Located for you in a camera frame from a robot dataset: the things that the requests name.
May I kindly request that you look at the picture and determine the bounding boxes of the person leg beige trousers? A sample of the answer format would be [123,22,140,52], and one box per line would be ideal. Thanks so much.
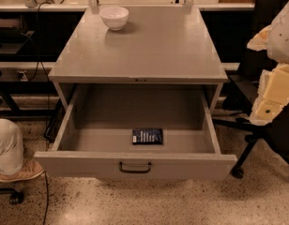
[0,119,23,175]

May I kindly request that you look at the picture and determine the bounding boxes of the wall power outlet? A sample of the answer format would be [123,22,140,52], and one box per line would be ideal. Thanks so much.
[17,71,28,82]

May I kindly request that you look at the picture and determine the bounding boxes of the black chair wheel base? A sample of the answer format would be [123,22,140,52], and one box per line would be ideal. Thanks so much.
[0,188,24,204]

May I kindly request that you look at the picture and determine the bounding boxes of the black drawer handle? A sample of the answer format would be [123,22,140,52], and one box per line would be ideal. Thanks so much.
[118,162,152,174]

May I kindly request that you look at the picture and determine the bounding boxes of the white ceramic bowl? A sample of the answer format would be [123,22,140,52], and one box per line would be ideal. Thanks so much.
[99,7,129,31]

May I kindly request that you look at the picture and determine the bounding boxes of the grey cabinet counter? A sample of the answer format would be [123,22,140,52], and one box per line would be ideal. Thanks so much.
[49,6,227,109]

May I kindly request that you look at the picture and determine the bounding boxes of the black power cable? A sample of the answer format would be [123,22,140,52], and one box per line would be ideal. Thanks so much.
[20,0,56,225]

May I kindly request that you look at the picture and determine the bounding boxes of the open grey top drawer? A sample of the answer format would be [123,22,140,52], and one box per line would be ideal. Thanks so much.
[35,84,236,180]

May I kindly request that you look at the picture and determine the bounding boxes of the blue rxbar blueberry wrapper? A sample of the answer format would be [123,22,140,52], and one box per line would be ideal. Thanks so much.
[132,128,163,145]

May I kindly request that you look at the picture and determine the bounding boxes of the tan sneaker shoe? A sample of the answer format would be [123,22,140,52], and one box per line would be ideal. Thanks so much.
[0,159,44,183]

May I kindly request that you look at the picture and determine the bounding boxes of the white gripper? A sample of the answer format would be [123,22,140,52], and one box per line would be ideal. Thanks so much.
[247,1,289,126]

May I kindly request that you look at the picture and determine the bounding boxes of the black office chair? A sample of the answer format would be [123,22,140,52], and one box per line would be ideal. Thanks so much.
[214,0,289,179]

